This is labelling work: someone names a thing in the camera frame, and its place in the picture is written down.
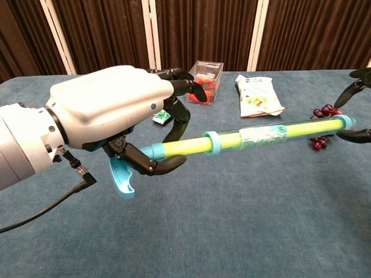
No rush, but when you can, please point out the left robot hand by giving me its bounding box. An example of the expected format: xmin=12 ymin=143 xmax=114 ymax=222
xmin=45 ymin=65 xmax=208 ymax=177

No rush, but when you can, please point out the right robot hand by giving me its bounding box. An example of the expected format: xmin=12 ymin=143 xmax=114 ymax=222
xmin=333 ymin=68 xmax=371 ymax=145

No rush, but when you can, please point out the blue yellow water pump toy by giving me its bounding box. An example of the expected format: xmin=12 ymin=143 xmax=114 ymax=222
xmin=109 ymin=118 xmax=345 ymax=200

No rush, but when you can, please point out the yellow-green clear tube water squirter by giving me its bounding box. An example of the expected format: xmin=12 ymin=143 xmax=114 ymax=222
xmin=203 ymin=115 xmax=357 ymax=159

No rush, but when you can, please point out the dark red plastic grape bunch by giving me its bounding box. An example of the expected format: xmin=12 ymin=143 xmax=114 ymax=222
xmin=310 ymin=103 xmax=345 ymax=151

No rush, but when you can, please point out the brown curtain screen panel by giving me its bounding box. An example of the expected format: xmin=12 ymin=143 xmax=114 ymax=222
xmin=48 ymin=0 xmax=152 ymax=75
xmin=149 ymin=0 xmax=263 ymax=73
xmin=0 ymin=0 xmax=69 ymax=85
xmin=254 ymin=0 xmax=371 ymax=72

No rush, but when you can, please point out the clear box with red cups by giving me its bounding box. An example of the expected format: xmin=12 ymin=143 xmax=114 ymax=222
xmin=187 ymin=60 xmax=225 ymax=107

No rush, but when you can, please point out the white snack bag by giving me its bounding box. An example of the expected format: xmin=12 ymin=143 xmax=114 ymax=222
xmin=235 ymin=74 xmax=286 ymax=119

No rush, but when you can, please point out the blue carpet table cover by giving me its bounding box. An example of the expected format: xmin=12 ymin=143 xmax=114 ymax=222
xmin=0 ymin=69 xmax=371 ymax=278

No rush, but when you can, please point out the black cable with angled plug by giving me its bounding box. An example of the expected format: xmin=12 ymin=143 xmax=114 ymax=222
xmin=0 ymin=149 xmax=98 ymax=234

